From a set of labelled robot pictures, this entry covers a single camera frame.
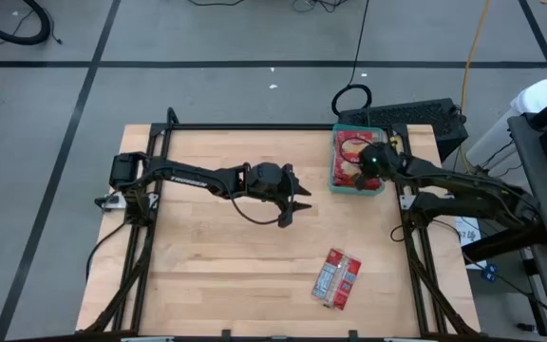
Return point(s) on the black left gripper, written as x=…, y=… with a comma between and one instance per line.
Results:
x=269, y=183

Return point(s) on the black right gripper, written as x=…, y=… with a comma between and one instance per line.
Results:
x=378, y=164

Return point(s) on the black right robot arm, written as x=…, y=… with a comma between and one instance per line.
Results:
x=468, y=190

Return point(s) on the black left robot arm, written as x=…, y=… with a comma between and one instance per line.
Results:
x=188, y=179

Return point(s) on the teal plastic basket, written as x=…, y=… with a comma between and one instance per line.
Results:
x=349, y=193

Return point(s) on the black computer tower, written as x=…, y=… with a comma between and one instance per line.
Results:
x=401, y=119

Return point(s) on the white paper sheet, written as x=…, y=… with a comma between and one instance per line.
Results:
x=468, y=235

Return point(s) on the blue connector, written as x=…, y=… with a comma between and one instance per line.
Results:
x=490, y=271

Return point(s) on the white tower stand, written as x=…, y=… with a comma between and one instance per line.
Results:
x=539, y=95

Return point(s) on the silver arm base bracket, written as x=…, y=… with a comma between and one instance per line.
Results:
x=111, y=202
x=406, y=202

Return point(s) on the black aluminium table frame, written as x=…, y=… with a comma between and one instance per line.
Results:
x=278, y=127

